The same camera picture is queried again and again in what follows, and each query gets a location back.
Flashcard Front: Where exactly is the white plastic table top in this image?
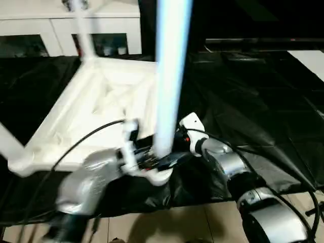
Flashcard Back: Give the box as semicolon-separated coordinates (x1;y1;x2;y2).
7;57;174;187

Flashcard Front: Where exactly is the black work mat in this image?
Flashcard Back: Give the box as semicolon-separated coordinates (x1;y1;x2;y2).
0;50;324;226

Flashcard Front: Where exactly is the long black metal bar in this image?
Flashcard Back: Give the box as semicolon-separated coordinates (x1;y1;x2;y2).
205;37;324;51

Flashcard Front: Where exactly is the white flat sheet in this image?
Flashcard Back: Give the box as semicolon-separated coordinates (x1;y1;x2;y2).
287;50;324;83

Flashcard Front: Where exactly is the white cabinet with glass doors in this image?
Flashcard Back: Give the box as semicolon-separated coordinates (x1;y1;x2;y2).
0;0;142;57

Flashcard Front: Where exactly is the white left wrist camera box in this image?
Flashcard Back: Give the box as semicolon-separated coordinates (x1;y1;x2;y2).
118;118;142;175

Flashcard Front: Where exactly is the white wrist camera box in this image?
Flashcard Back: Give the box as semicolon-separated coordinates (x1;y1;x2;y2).
118;118;142;175
179;112;210;157

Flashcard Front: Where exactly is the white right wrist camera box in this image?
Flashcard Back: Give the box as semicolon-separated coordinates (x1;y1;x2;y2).
179;112;210;157

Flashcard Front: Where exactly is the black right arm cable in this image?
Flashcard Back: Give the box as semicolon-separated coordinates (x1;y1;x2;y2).
188;129;319;243

